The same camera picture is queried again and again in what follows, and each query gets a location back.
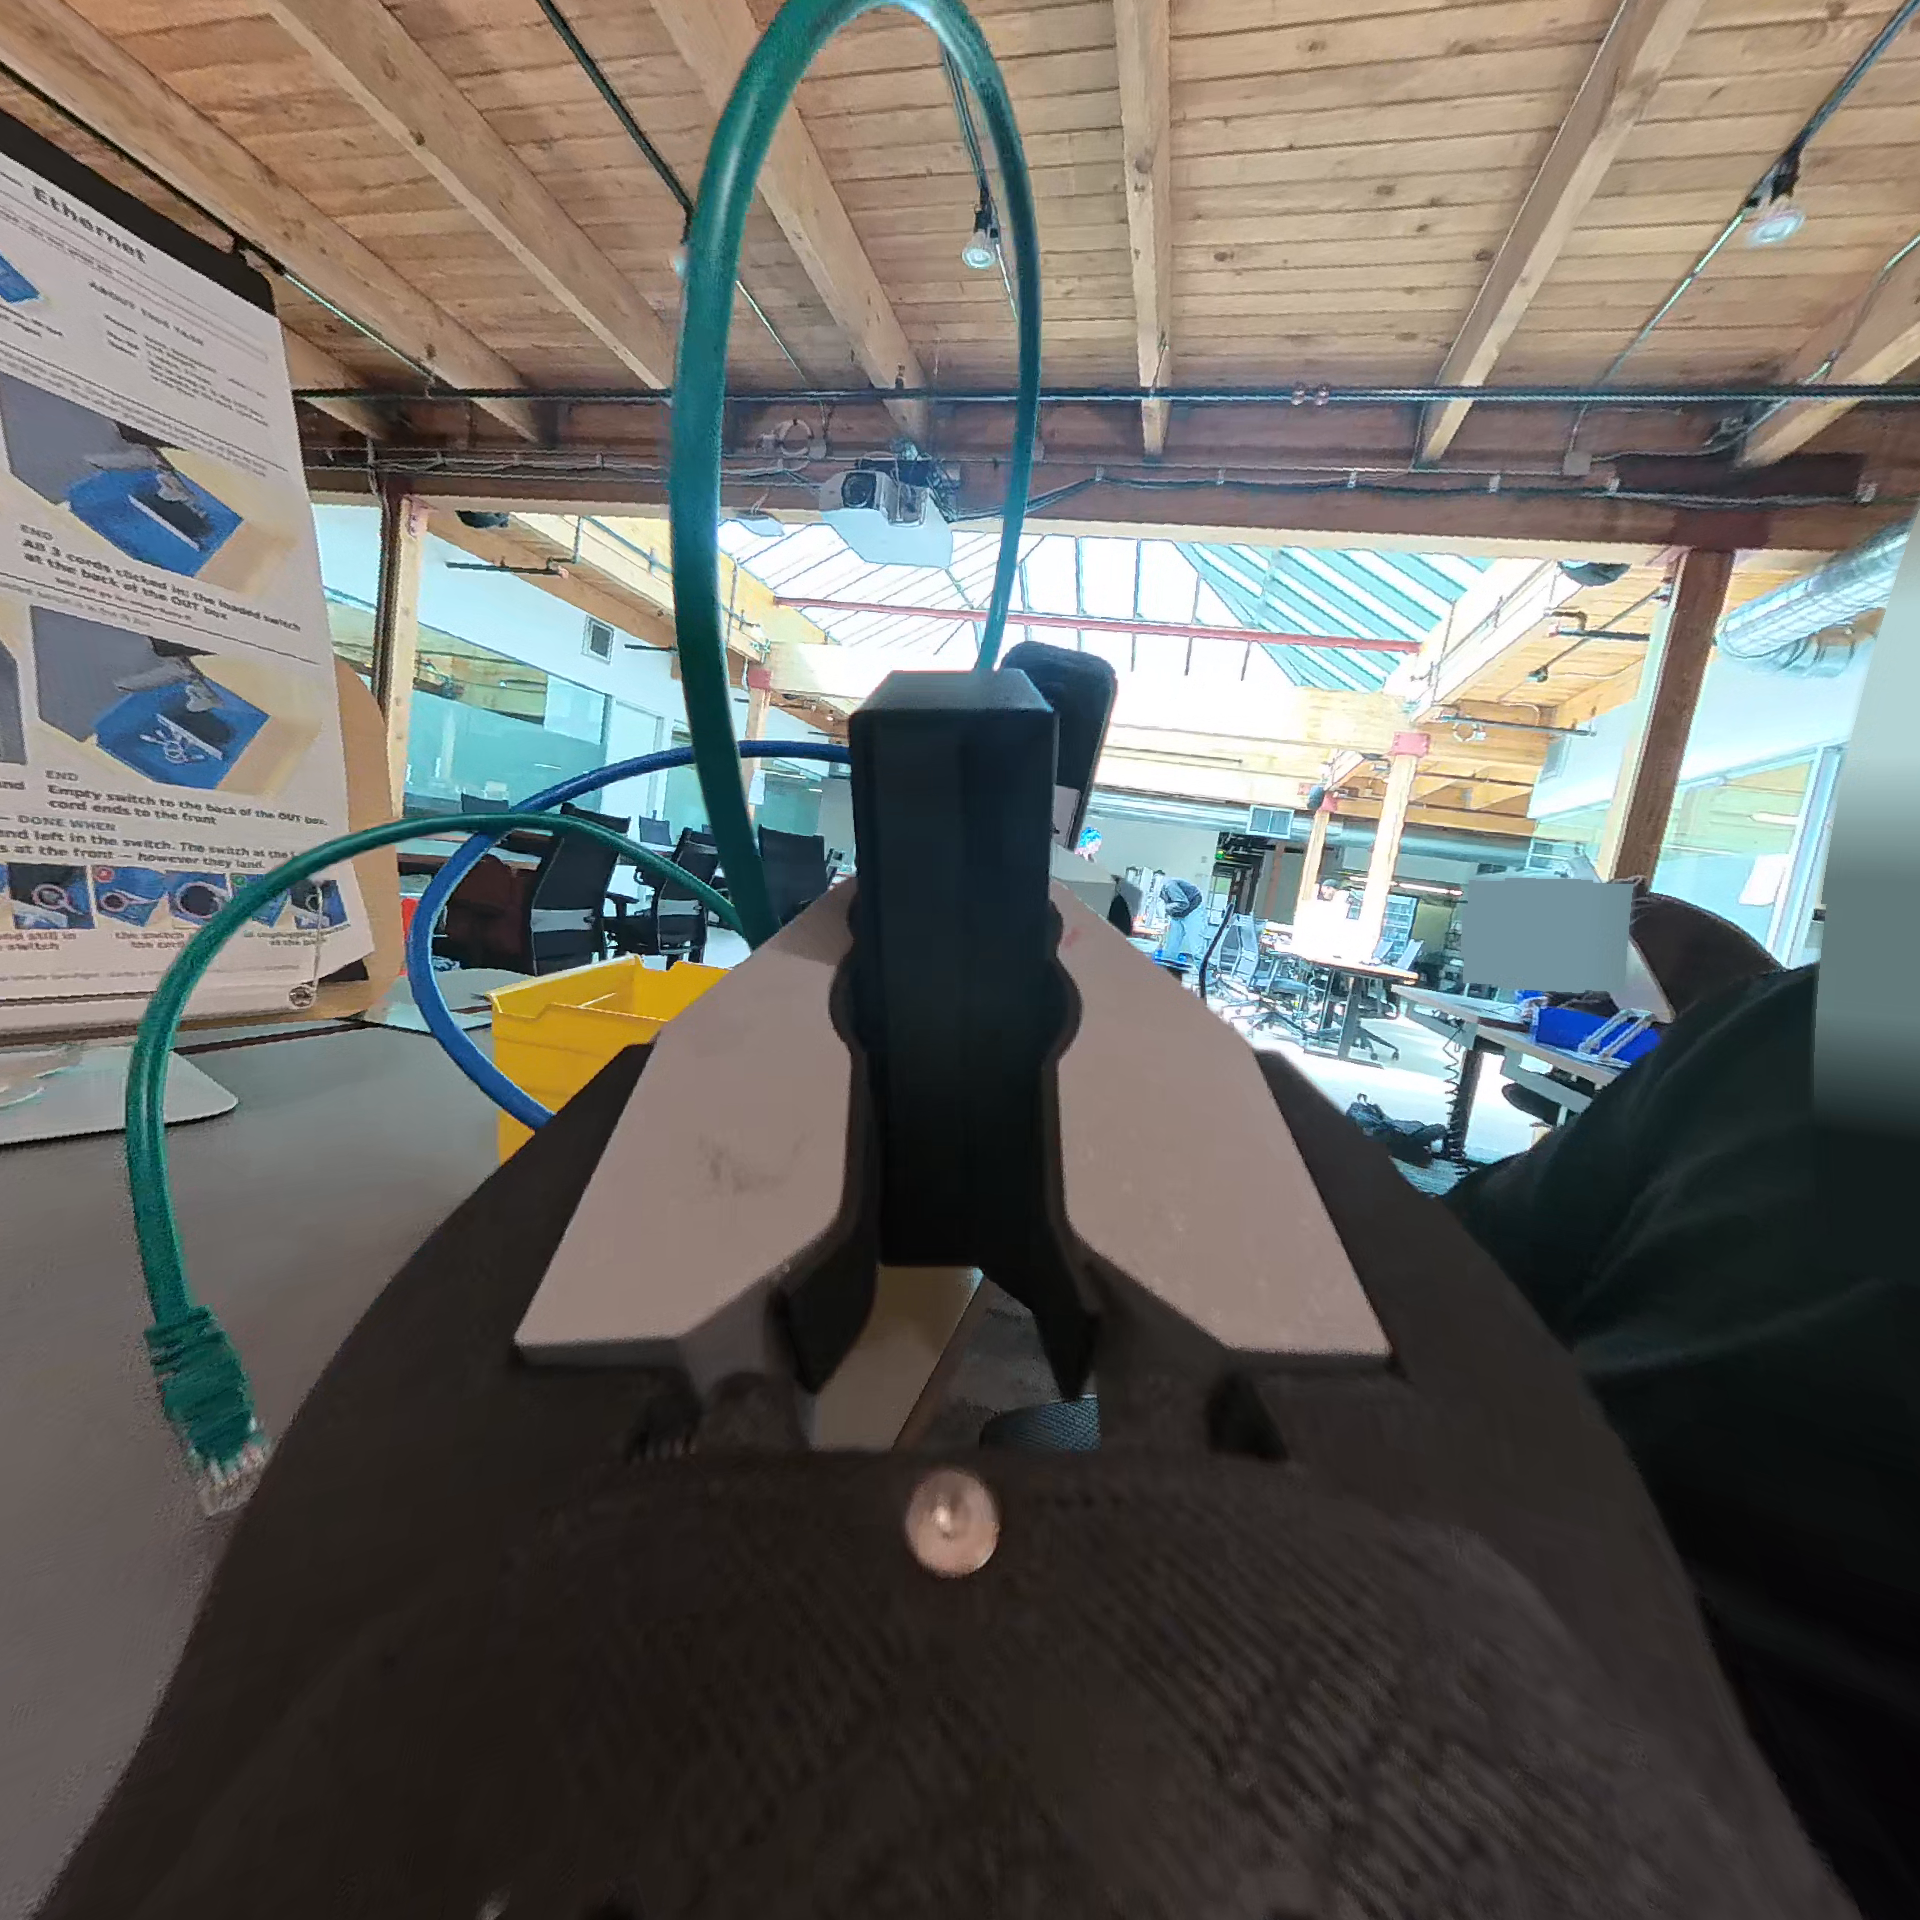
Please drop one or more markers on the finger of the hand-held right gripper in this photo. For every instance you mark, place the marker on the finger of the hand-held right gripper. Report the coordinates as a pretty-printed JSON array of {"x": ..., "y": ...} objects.
[{"x": 1114, "y": 900}]

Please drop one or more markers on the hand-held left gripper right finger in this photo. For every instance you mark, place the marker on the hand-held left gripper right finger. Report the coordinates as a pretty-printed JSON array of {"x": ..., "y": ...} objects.
[{"x": 1214, "y": 1184}]

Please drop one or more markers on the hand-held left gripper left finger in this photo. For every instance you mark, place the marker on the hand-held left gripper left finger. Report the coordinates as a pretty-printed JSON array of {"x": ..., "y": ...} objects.
[{"x": 691, "y": 1184}]

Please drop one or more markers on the yellow plastic bin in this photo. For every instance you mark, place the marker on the yellow plastic bin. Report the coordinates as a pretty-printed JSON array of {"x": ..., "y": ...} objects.
[{"x": 586, "y": 1035}]

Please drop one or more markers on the black office chair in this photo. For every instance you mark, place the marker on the black office chair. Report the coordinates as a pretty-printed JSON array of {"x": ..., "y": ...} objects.
[
  {"x": 570, "y": 884},
  {"x": 682, "y": 900}
]

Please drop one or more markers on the white ceiling projector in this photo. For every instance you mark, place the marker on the white ceiling projector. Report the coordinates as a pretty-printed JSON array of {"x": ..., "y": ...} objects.
[{"x": 886, "y": 523}]

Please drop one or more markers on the blue storage bin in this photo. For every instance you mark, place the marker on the blue storage bin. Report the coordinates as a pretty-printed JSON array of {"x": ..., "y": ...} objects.
[{"x": 1576, "y": 1027}]

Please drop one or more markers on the tan cardboard panel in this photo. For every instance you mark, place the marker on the tan cardboard panel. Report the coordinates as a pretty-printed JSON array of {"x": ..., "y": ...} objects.
[{"x": 368, "y": 838}]

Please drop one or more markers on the instruction sheet stand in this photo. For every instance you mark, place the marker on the instruction sheet stand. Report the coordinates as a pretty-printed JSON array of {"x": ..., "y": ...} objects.
[{"x": 149, "y": 523}]

